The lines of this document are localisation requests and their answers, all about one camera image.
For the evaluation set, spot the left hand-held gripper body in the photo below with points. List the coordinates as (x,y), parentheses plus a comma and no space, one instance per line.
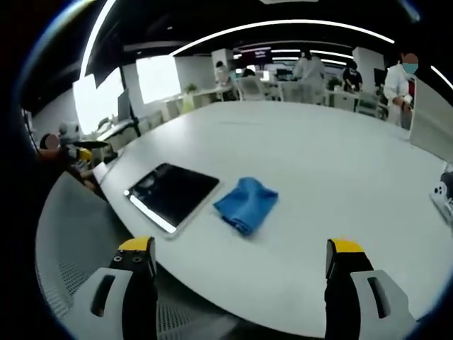
(68,134)

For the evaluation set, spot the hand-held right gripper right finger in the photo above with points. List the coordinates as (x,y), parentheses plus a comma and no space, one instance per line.
(375,304)

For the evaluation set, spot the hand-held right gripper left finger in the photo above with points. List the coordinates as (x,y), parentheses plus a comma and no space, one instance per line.
(106,301)

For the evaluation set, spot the black tablet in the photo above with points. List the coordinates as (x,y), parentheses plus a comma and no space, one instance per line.
(173,198)

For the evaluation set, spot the blue cleaning cloth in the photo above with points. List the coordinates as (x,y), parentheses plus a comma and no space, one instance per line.
(246,205)

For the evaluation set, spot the bright window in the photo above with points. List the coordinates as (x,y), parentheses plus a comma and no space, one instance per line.
(157,79)
(97,102)

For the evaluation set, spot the black monitor stand pole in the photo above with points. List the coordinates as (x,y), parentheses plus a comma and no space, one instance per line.
(130,106)

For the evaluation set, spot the grey mesh office chair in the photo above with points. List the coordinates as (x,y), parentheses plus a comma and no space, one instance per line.
(67,241)

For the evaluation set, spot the curved ceiling light strip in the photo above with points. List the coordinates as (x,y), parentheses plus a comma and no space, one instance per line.
(283,24)
(92,46)

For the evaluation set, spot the small green potted plant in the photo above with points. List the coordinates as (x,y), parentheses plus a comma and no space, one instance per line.
(190,88)
(334,84)

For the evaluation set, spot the white device with round buttons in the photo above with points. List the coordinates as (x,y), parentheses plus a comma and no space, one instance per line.
(443,193)

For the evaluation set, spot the white office chair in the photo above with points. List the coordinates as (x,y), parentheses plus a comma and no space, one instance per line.
(252,88)

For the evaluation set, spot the white upright panel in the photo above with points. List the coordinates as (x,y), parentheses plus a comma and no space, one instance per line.
(433,117)

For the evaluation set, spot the purple wall screen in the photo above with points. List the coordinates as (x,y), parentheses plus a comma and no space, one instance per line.
(256,56)

